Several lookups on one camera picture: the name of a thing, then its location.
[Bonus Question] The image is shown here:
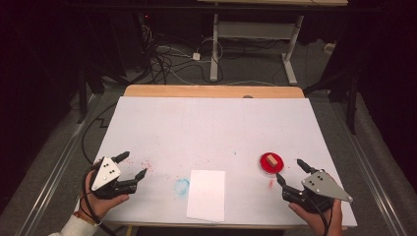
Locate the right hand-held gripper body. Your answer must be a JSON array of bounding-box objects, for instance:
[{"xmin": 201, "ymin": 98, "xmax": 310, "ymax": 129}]
[{"xmin": 280, "ymin": 169, "xmax": 354, "ymax": 214}]

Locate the person's right hand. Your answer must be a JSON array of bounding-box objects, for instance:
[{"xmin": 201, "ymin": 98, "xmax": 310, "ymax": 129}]
[{"xmin": 288, "ymin": 196, "xmax": 344, "ymax": 236}]

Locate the black metal stand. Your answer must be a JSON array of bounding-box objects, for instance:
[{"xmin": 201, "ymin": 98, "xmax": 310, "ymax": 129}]
[{"xmin": 303, "ymin": 62, "xmax": 360, "ymax": 136}]

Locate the tangle of floor cables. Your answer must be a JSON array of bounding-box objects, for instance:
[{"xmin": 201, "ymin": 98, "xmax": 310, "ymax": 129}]
[{"xmin": 137, "ymin": 23, "xmax": 276, "ymax": 87}]

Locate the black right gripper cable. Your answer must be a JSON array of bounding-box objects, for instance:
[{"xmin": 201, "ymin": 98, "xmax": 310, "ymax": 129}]
[{"xmin": 304, "ymin": 196, "xmax": 334, "ymax": 236}]

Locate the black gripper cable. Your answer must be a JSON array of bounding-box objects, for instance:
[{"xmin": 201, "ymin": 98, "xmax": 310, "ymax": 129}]
[
  {"xmin": 81, "ymin": 165, "xmax": 118, "ymax": 236},
  {"xmin": 304, "ymin": 196, "xmax": 334, "ymax": 236}
]

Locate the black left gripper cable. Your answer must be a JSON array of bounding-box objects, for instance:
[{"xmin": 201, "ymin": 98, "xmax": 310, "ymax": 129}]
[{"xmin": 81, "ymin": 165, "xmax": 118, "ymax": 236}]

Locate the wooden table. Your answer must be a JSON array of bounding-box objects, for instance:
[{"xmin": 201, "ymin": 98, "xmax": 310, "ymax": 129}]
[{"xmin": 107, "ymin": 84, "xmax": 348, "ymax": 230}]

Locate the metal floor rail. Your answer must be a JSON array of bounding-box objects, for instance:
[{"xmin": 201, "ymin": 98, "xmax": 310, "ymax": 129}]
[
  {"xmin": 328, "ymin": 99, "xmax": 409, "ymax": 236},
  {"xmin": 14, "ymin": 93, "xmax": 103, "ymax": 236}
]

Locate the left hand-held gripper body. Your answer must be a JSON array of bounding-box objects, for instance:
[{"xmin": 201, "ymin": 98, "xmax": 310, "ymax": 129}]
[{"xmin": 86, "ymin": 156, "xmax": 139, "ymax": 201}]

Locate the person's left hand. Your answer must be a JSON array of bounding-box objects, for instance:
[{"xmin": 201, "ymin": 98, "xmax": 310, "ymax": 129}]
[{"xmin": 79, "ymin": 159, "xmax": 131, "ymax": 220}]

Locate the round red ink pad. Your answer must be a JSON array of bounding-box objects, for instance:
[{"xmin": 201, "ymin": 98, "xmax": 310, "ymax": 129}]
[{"xmin": 259, "ymin": 151, "xmax": 285, "ymax": 175}]

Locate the white paper sheet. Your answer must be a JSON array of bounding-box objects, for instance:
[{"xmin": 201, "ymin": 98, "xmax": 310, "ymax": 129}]
[{"xmin": 186, "ymin": 169, "xmax": 226, "ymax": 223}]

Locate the orange bracelet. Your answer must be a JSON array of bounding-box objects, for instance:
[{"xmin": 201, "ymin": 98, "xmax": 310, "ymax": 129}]
[{"xmin": 73, "ymin": 210, "xmax": 102, "ymax": 227}]

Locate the large white board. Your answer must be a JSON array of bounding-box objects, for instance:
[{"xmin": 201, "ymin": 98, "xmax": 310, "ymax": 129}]
[{"xmin": 74, "ymin": 95, "xmax": 358, "ymax": 228}]

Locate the white metal frame desk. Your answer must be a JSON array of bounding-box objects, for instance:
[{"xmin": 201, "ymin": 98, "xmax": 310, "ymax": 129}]
[{"xmin": 196, "ymin": 0, "xmax": 349, "ymax": 87}]

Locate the black floor cable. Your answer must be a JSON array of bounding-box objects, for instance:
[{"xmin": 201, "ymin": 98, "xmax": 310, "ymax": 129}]
[{"xmin": 81, "ymin": 102, "xmax": 118, "ymax": 165}]

